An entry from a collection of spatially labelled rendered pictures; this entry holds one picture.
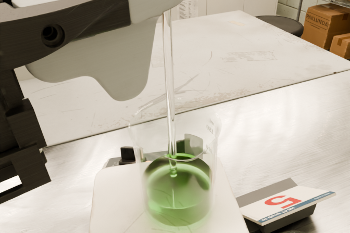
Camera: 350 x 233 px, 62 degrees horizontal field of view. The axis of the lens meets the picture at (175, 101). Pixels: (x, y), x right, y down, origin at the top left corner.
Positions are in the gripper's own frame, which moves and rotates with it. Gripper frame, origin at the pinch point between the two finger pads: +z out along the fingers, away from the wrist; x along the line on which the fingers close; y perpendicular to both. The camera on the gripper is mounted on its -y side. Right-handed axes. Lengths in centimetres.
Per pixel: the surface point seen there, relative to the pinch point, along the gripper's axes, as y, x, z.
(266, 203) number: 24.3, 2.7, 10.4
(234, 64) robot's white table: 26, -27, 34
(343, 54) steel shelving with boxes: 99, -89, 222
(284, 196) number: 24.1, 3.3, 12.6
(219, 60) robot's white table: 26, -31, 33
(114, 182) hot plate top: 17.1, -3.7, -3.8
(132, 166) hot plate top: 17.1, -4.4, -1.7
